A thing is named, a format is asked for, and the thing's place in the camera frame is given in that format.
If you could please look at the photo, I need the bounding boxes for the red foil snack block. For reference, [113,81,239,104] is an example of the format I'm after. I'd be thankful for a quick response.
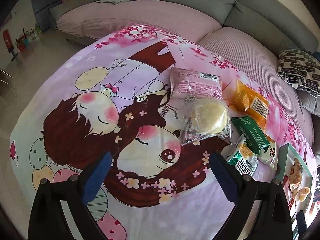
[282,175,295,210]

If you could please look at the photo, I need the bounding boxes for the pink clear bun packet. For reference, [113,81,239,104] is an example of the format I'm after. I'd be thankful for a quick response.
[170,67,232,146]

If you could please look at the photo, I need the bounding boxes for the green white Korean snack packet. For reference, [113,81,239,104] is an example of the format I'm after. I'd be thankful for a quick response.
[221,135,258,176]

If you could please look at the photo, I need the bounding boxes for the dark green snack packet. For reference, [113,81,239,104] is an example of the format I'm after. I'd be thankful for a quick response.
[231,116,270,155]

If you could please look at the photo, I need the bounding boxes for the beige orange pastry packet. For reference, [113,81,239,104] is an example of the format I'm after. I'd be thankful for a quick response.
[289,158,303,192]

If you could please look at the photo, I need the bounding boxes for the grey cushion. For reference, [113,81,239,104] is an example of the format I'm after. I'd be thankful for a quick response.
[297,90,320,116]

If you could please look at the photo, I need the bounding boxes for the pink cartoon blanket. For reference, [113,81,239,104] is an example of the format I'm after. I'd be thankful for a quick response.
[10,25,316,239]

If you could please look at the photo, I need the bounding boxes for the black white patterned pillow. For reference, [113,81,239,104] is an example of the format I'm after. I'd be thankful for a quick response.
[277,49,319,98]

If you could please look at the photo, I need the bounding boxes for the pale green rice cracker packet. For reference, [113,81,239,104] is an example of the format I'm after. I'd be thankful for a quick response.
[258,135,278,172]

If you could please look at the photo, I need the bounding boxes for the small jelly cup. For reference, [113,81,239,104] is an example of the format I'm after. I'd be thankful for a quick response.
[298,187,311,202]

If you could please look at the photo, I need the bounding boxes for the grey sofa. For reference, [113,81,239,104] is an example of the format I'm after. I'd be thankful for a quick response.
[51,0,319,155]

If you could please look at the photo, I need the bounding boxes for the teal rimmed cardboard tray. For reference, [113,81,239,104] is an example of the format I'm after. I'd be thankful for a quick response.
[275,143,313,239]

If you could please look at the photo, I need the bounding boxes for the orange bread packet with barcode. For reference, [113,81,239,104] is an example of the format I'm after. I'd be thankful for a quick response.
[231,80,269,131]

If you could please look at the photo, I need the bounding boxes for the pink checked sofa cover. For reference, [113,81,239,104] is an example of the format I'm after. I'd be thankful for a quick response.
[57,0,314,145]

